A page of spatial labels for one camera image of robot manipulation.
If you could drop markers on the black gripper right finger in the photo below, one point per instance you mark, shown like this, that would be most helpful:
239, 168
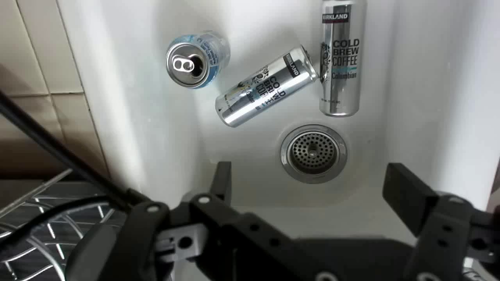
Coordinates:
408, 196

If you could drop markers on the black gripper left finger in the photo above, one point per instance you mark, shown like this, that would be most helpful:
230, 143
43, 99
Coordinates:
222, 181

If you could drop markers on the white double basin sink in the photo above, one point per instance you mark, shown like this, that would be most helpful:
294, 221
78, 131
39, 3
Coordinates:
250, 157

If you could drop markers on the metal sink drain strainer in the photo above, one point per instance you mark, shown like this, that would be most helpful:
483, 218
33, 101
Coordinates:
313, 154

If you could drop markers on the silver can with black print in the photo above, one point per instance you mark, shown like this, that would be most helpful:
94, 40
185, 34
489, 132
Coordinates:
266, 87

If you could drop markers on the blue and white drink can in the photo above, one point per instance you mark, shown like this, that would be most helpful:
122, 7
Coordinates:
208, 49

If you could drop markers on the silver cold brew coffee can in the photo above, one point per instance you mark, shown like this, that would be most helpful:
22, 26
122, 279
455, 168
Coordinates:
339, 63

